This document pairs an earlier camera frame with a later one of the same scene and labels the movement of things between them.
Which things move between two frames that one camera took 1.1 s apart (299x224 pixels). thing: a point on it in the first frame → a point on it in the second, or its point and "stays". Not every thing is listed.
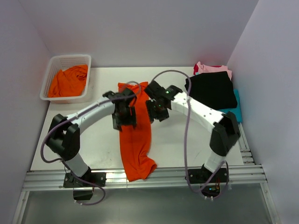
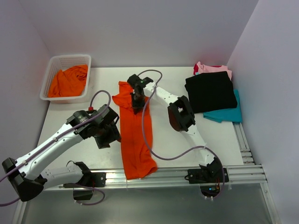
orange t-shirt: x=137 y=158 stays
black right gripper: x=150 y=104 → x=138 y=107
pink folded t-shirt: x=204 y=69 stays
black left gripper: x=131 y=118 → x=114 y=135
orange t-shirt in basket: x=70 y=82 stays
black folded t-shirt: x=214 y=89 stays
